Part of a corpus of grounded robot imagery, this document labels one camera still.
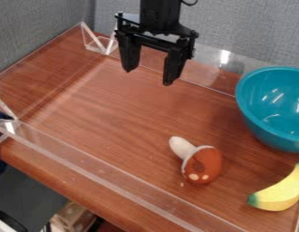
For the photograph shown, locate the clear acrylic front wall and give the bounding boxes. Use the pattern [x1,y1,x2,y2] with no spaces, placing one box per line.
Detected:
[10,121,243,232]

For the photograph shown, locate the yellow toy banana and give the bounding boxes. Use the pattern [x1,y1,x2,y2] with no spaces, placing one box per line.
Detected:
[247,163,299,211]

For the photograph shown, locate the black white device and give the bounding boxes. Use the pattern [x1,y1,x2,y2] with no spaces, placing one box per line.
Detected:
[0,211,27,232]

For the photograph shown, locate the brown white toy mushroom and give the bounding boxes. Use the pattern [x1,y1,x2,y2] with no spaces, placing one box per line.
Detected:
[169,136,222,185]

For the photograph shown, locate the clear acrylic back wall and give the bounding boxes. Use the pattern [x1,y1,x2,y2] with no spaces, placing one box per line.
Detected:
[123,43,273,96]

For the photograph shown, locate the clear acrylic left bracket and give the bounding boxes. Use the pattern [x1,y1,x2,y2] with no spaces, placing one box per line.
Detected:
[0,99,18,144]

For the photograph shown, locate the blue plastic bowl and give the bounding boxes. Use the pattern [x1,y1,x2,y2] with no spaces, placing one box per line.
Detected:
[234,66,299,153]

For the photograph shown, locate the clear acrylic corner bracket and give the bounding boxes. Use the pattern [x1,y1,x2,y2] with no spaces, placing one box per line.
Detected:
[79,22,118,55]

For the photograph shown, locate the wooden crate below table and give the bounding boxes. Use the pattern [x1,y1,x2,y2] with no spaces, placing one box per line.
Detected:
[48,202,96,232]

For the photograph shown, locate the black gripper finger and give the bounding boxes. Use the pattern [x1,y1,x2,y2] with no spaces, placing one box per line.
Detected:
[162,47,187,86]
[117,33,141,73]

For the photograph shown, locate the clear acrylic wall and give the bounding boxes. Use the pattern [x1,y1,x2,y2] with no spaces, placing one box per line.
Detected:
[10,121,243,232]
[123,43,273,96]

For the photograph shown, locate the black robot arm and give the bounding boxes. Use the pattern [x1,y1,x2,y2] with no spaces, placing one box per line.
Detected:
[114,0,199,86]

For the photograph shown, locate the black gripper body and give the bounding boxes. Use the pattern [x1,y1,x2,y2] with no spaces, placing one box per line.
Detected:
[114,12,198,59]

